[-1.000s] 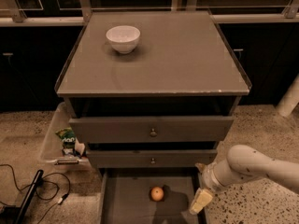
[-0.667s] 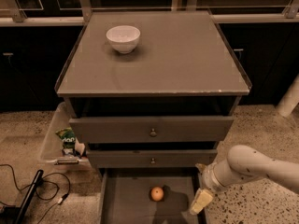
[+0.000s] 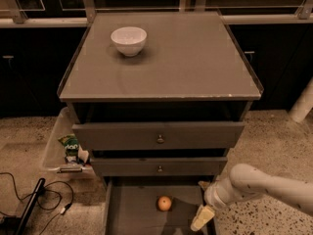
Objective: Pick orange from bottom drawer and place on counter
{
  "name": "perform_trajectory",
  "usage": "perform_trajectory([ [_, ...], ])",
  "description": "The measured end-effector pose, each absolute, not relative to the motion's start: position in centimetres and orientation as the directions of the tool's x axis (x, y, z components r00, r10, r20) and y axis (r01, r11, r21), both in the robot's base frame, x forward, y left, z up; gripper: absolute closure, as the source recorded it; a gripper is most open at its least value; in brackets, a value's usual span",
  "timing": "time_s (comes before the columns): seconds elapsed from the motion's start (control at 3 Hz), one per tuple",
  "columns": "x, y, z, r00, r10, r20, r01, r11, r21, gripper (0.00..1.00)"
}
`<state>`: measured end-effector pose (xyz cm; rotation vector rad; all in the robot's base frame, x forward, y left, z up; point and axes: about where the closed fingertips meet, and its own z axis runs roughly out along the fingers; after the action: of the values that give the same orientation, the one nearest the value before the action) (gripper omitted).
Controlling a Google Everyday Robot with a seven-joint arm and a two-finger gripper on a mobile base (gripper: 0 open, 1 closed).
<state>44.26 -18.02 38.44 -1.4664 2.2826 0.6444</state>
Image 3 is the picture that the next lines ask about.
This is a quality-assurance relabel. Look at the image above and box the metal window railing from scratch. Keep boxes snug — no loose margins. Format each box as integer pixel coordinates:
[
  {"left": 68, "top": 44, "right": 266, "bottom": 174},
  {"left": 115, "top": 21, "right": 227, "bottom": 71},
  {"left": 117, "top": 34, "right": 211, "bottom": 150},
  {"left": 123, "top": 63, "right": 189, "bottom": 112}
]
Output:
[{"left": 1, "top": 0, "right": 313, "bottom": 27}]

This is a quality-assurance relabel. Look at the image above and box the grey drawer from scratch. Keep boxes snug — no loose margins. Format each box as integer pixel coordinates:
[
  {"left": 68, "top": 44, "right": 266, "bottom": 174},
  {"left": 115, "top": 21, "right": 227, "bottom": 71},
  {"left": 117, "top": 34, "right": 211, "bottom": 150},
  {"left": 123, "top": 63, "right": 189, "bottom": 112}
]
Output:
[
  {"left": 72, "top": 121, "right": 244, "bottom": 151},
  {"left": 103, "top": 177, "right": 219, "bottom": 235},
  {"left": 91, "top": 157, "right": 227, "bottom": 176}
]

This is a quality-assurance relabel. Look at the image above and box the white ceramic bowl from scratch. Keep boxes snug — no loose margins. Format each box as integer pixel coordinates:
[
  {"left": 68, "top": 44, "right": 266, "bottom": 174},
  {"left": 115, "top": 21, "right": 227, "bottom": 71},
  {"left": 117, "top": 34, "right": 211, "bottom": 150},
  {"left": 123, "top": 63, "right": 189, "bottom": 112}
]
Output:
[{"left": 111, "top": 26, "right": 148, "bottom": 57}]

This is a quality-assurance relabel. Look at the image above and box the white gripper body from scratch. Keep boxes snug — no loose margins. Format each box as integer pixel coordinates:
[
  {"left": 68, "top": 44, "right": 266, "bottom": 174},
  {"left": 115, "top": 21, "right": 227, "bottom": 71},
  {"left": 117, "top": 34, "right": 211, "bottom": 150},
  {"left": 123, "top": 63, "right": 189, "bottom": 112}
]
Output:
[{"left": 204, "top": 178, "right": 236, "bottom": 210}]

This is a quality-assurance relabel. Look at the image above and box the clear plastic storage bin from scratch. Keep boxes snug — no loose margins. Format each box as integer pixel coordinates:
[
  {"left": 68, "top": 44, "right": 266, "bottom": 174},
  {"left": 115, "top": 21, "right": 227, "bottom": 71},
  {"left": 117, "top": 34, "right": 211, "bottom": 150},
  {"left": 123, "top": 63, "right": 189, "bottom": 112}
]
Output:
[{"left": 41, "top": 108, "right": 95, "bottom": 179}]

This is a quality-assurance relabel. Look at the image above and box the grey bottom drawer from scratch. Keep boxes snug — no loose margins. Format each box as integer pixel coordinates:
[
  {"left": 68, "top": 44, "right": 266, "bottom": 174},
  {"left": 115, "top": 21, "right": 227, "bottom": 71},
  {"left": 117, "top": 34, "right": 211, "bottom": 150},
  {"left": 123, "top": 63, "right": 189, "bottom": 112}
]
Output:
[{"left": 103, "top": 177, "right": 219, "bottom": 235}]

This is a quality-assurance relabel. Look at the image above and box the black bar on floor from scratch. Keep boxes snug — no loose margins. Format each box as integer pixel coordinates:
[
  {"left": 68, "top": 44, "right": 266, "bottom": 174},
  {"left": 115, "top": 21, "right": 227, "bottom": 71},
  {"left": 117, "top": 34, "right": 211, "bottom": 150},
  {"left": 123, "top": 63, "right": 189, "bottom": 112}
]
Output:
[{"left": 14, "top": 178, "right": 45, "bottom": 235}]

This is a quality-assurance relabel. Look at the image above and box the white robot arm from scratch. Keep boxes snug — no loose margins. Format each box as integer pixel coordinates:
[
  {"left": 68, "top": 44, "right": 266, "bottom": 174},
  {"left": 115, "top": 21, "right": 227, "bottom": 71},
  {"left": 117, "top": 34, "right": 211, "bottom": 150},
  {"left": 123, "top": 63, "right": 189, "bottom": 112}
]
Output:
[{"left": 204, "top": 85, "right": 313, "bottom": 235}]

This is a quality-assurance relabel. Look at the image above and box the black cable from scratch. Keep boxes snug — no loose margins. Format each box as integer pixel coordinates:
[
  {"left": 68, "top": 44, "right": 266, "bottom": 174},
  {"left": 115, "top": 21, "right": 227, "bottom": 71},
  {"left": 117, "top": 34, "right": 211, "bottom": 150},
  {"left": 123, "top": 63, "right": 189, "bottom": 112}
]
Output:
[{"left": 0, "top": 171, "right": 75, "bottom": 235}]

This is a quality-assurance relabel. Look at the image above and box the green snack bag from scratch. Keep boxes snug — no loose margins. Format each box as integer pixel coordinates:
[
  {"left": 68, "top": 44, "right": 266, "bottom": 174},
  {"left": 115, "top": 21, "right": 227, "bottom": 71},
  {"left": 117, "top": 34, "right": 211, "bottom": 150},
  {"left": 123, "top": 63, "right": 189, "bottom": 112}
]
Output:
[{"left": 58, "top": 134, "right": 79, "bottom": 163}]

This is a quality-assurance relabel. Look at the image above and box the grey middle drawer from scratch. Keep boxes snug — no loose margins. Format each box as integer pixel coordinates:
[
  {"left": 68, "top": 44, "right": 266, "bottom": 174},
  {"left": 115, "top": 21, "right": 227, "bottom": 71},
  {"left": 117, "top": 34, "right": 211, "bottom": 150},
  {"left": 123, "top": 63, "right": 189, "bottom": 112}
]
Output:
[{"left": 91, "top": 157, "right": 227, "bottom": 176}]

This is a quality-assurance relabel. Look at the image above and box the orange fruit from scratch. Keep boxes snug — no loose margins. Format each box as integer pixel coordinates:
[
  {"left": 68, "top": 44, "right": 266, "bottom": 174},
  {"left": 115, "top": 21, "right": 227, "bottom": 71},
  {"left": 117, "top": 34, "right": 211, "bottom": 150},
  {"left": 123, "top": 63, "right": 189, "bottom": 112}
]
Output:
[{"left": 157, "top": 196, "right": 172, "bottom": 212}]

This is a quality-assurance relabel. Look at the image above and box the grey top drawer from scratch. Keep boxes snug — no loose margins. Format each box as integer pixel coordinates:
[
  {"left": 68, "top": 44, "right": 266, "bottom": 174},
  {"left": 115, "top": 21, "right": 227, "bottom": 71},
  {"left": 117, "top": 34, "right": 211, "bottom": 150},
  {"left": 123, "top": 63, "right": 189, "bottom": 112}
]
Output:
[{"left": 72, "top": 121, "right": 244, "bottom": 151}]

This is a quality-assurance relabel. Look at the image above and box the grey drawer cabinet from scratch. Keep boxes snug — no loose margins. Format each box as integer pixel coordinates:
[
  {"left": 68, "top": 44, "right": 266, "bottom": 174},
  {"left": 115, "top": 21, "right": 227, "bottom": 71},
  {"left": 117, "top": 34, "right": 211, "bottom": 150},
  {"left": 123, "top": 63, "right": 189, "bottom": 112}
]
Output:
[{"left": 57, "top": 11, "right": 264, "bottom": 235}]

